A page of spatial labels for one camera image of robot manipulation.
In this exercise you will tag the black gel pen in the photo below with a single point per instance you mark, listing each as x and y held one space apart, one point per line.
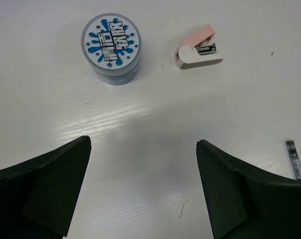
294 158

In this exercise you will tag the pink white mini stapler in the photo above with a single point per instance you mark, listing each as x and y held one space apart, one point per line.
196 50

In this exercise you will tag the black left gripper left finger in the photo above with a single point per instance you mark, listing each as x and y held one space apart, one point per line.
38 197

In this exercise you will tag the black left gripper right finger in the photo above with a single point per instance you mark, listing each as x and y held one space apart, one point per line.
247 202

